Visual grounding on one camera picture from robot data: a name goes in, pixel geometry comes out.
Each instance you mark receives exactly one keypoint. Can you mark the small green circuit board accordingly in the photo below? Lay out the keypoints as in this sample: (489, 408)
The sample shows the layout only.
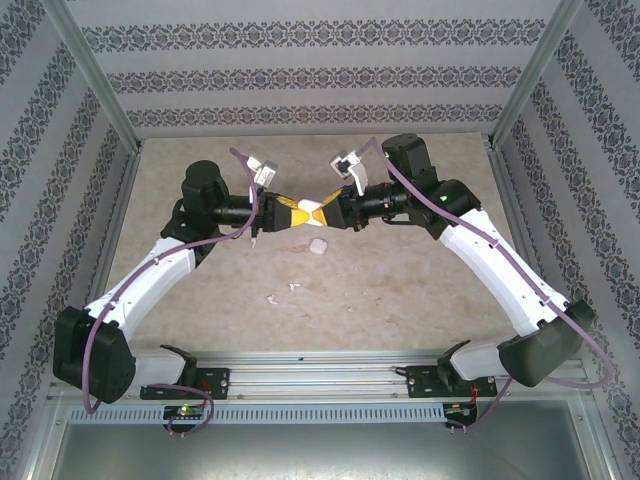
(185, 411)
(459, 409)

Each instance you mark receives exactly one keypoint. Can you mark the aluminium frame post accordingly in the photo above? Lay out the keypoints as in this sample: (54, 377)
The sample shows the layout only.
(527, 80)
(97, 80)

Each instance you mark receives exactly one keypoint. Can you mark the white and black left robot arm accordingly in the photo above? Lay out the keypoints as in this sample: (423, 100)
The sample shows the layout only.
(150, 285)

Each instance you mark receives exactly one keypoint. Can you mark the aluminium table side rail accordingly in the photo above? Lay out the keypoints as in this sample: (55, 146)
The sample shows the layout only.
(109, 250)
(511, 200)

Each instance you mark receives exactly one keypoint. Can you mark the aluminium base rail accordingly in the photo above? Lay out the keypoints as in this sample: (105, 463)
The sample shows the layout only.
(320, 375)

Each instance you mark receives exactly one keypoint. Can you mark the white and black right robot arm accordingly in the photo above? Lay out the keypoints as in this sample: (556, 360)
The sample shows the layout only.
(500, 280)

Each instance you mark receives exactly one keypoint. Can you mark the grey metal sheet panel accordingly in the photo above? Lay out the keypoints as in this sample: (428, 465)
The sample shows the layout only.
(320, 450)

